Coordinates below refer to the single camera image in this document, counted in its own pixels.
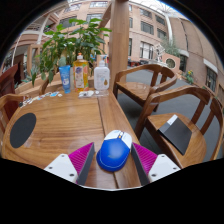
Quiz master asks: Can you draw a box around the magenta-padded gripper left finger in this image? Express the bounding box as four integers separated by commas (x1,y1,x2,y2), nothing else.
43,141,96,186

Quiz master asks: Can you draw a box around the clear plastic packet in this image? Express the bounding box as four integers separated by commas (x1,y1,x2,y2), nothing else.
78,89,96,99

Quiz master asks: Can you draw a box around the dark red wooden lectern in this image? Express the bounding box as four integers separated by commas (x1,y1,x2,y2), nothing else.
0,63,20,98

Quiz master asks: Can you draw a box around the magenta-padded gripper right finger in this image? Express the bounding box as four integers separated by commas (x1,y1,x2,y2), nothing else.
130,142,182,187

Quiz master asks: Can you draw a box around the yellow liquid bottle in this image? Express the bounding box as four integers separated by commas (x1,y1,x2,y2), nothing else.
72,52,90,93

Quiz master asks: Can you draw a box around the potted leafy green plant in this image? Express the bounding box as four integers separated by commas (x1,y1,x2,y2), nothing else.
31,17,113,85

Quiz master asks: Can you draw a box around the yellow flowering plant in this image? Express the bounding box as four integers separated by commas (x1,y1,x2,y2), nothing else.
184,69,196,85

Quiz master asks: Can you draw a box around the white pump bottle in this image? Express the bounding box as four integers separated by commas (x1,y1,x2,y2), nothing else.
93,54,111,92

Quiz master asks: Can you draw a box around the black round mouse pad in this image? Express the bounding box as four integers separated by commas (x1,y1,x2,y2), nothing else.
9,112,37,149

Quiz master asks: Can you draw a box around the blue and white computer mouse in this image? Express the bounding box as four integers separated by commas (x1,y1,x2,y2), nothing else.
95,129,133,173

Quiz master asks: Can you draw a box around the blue squeeze tube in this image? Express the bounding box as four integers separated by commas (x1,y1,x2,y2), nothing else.
58,64,72,95

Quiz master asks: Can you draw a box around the white outdoor sculpture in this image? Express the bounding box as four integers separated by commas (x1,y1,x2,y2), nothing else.
153,43,166,63

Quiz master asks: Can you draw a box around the black notebook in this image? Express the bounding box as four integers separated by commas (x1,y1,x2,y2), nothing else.
157,114,193,156

